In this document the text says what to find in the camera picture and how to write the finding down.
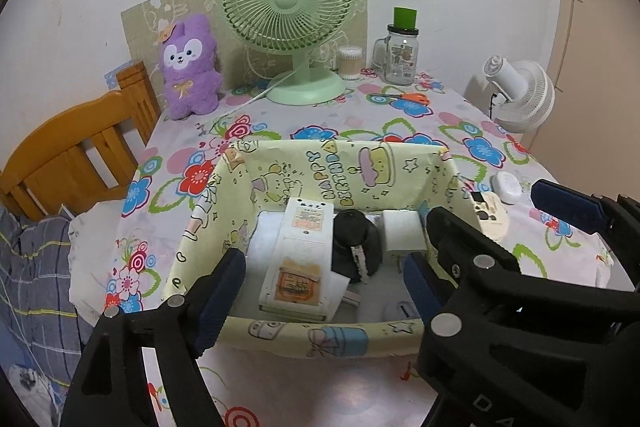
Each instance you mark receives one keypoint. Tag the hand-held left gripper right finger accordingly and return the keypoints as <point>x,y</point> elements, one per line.
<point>422,297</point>

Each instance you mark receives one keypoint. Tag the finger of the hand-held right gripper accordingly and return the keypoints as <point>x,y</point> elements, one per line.
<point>465,247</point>
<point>565,207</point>

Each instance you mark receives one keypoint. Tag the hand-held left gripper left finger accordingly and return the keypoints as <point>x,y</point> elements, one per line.
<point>220,302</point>

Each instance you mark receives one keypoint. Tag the small white lilac gadget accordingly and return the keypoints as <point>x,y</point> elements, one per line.
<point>400,309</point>

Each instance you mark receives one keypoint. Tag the cream remote control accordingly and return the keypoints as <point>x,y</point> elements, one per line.
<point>487,217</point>

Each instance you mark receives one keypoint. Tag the white charger adapter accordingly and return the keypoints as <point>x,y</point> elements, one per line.
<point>400,229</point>

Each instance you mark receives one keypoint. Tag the white rectangular labelled device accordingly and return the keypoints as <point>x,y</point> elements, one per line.
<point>300,257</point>

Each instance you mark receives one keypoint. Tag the black round pouch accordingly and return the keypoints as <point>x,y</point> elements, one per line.
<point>352,232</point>

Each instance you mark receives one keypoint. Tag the yellow printed storage box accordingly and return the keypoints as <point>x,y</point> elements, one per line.
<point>310,167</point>

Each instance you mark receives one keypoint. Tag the white earbud case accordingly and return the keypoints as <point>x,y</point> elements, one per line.
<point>505,187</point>

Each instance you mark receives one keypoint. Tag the white flat box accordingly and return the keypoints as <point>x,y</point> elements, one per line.
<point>265,232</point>

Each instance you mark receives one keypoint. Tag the white circulator fan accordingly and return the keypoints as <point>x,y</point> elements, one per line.
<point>525,97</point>

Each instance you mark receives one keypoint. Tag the white cloth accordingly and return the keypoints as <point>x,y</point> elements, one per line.
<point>95,247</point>

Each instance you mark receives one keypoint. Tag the blue plaid blanket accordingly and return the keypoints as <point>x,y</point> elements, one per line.
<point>30,282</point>

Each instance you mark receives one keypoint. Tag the glass jar with green lid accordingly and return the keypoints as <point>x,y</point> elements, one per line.
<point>402,57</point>

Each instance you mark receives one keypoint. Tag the beige wardrobe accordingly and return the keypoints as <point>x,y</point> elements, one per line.
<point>600,7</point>

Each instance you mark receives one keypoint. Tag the cotton swab container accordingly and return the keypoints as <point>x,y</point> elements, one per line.
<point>350,62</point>

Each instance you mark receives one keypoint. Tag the purple plush toy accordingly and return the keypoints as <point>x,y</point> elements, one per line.
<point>190,67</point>

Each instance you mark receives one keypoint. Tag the beige patterned board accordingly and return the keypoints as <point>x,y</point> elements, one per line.
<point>145,32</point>

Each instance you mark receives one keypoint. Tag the green desk fan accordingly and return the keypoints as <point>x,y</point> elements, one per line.
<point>287,2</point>

